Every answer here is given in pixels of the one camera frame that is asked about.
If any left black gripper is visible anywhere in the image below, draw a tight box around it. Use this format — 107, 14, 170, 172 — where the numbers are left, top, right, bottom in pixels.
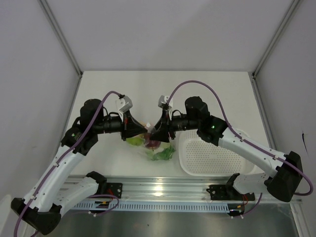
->
93, 110, 148, 141

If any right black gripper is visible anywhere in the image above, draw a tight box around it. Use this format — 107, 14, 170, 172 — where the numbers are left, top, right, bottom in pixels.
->
150, 108, 200, 143

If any red apple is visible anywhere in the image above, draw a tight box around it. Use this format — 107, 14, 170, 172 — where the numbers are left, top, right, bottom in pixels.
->
144, 133, 161, 150

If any green apple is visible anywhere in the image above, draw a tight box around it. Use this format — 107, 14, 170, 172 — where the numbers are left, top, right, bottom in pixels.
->
126, 136, 145, 147

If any clear pink zip top bag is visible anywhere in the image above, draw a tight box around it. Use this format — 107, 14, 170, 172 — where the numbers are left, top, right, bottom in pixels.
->
126, 122, 176, 161

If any green lettuce leaf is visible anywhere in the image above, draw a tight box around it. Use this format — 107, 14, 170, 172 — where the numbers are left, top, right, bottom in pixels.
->
145, 145, 176, 161

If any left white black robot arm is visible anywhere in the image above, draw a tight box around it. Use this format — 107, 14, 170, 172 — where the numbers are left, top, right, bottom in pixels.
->
11, 95, 146, 235

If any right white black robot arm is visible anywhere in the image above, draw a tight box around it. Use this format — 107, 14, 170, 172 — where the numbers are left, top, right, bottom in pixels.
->
150, 95, 303, 202

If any white perforated plastic basket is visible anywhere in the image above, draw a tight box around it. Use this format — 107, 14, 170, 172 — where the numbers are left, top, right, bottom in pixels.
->
177, 130, 257, 177

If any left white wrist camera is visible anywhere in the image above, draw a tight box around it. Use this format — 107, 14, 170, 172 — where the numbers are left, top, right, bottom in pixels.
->
116, 94, 133, 120

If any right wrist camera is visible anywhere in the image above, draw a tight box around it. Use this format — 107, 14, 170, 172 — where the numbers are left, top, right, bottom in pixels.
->
158, 95, 173, 111

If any aluminium mounting rail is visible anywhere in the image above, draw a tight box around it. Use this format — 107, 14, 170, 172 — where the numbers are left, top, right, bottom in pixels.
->
107, 177, 227, 202

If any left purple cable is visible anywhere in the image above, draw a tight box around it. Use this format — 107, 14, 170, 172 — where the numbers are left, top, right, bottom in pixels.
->
16, 91, 125, 237

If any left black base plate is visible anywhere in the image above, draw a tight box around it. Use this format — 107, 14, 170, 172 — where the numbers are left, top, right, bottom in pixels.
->
98, 183, 123, 198

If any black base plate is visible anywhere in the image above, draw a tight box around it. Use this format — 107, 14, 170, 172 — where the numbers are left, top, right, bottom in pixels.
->
206, 185, 255, 201
98, 183, 123, 198

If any white slotted cable duct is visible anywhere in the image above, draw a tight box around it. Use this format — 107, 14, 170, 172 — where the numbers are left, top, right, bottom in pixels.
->
72, 200, 229, 213

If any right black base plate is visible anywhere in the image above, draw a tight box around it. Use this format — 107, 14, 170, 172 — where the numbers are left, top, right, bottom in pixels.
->
206, 185, 255, 201

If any left aluminium frame post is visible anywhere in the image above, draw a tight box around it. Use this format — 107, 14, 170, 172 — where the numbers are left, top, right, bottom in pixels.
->
37, 0, 83, 77

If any aluminium frame post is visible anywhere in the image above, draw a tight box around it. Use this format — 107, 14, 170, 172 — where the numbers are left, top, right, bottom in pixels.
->
37, 0, 83, 77
251, 0, 303, 77

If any right aluminium frame post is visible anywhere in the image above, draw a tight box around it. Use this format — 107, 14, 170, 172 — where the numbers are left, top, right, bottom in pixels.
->
251, 0, 303, 77

